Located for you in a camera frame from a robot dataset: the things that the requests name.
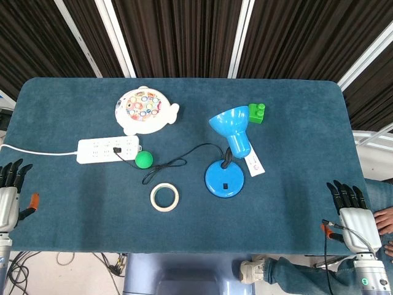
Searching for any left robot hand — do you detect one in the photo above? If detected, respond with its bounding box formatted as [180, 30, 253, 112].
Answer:
[0, 159, 40, 233]

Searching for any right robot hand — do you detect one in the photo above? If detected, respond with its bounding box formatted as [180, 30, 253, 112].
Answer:
[321, 179, 383, 254]

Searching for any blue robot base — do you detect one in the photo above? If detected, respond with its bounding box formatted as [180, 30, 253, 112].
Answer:
[122, 252, 256, 295]

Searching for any white power strip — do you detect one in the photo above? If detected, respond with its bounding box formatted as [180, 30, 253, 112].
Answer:
[76, 136, 142, 165]

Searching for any blue desk lamp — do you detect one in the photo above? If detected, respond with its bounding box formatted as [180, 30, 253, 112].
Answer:
[204, 105, 253, 198]

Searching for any person's hand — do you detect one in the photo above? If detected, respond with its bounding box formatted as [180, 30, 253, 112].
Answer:
[374, 206, 393, 236]

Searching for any white metal rack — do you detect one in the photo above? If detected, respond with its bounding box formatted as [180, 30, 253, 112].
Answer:
[351, 124, 393, 182]

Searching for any blue jeans leg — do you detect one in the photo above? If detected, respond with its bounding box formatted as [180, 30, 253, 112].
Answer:
[263, 256, 359, 295]

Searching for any teal table mat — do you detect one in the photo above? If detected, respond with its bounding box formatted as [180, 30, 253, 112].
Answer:
[0, 76, 381, 254]

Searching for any white sneaker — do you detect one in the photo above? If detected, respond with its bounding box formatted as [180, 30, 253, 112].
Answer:
[239, 254, 267, 284]

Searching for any white rectangular card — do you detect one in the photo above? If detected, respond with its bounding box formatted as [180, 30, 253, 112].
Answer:
[244, 149, 266, 178]

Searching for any green ball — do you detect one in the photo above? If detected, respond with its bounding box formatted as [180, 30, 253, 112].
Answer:
[134, 151, 154, 169]

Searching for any beige masking tape roll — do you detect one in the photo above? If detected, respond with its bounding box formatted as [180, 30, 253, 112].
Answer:
[150, 183, 180, 211]

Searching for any green building block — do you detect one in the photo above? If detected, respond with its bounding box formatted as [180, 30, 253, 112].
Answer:
[248, 103, 267, 125]

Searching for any white fish-shaped fishing toy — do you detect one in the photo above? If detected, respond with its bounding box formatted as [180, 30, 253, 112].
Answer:
[115, 86, 181, 136]

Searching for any dark pleated curtain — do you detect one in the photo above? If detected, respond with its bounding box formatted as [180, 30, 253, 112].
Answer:
[0, 0, 393, 132]

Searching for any white power strip cable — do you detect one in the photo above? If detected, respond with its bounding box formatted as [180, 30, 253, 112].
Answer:
[0, 143, 79, 156]

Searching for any black floor cable bundle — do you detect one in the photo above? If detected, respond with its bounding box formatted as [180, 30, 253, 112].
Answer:
[0, 251, 41, 295]

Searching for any white frame post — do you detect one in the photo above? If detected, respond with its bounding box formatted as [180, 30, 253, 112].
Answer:
[336, 20, 393, 90]
[94, 0, 136, 78]
[228, 0, 255, 78]
[54, 0, 103, 78]

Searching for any black lamp power cable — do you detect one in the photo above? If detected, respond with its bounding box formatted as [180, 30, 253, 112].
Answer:
[112, 143, 228, 186]

